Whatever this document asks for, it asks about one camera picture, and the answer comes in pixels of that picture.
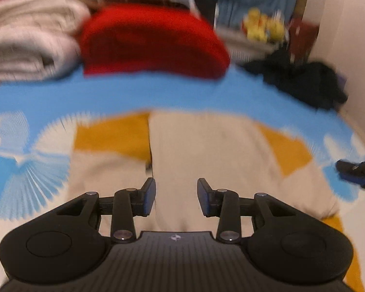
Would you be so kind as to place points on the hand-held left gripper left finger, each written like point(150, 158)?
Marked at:
point(149, 195)

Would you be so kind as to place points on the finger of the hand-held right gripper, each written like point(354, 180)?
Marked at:
point(357, 172)

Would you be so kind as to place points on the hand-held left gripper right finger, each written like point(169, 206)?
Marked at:
point(203, 195)

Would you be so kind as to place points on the beige and mustard hooded jacket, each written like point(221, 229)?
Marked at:
point(210, 149)

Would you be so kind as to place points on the purple box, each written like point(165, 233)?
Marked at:
point(342, 82)

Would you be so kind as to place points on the black garment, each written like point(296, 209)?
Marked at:
point(307, 79)

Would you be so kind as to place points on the blue patterned bed sheet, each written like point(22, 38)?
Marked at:
point(109, 94)

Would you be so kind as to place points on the dark red plush cushion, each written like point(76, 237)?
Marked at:
point(302, 38)

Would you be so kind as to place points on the red folded blanket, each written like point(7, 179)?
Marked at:
point(152, 39)

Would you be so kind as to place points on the yellow plush toy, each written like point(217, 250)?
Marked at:
point(274, 29)
point(254, 24)

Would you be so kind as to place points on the dark blue shark plush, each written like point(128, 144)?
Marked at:
point(205, 9)

